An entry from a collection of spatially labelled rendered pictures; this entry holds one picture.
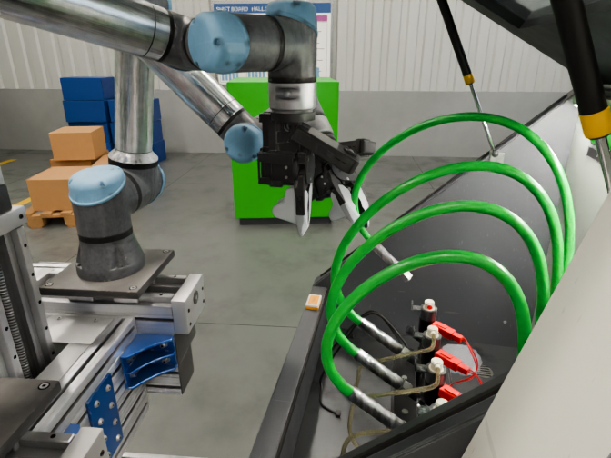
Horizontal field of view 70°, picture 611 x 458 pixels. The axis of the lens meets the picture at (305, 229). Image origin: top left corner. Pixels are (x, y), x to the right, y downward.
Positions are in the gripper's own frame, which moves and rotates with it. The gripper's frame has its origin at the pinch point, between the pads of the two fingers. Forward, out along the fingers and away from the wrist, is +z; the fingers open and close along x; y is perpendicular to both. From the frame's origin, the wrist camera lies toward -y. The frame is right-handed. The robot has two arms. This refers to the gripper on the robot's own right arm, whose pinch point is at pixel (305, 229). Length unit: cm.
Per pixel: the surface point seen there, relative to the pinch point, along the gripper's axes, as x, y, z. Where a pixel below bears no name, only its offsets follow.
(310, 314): -15.6, 1.8, 27.5
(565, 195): 1.5, -39.6, -8.9
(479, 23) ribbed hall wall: -659, -126, -71
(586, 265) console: 39, -28, -15
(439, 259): 26.4, -19.5, -8.4
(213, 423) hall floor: -68, 54, 123
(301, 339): -5.9, 2.0, 27.5
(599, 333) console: 44, -27, -12
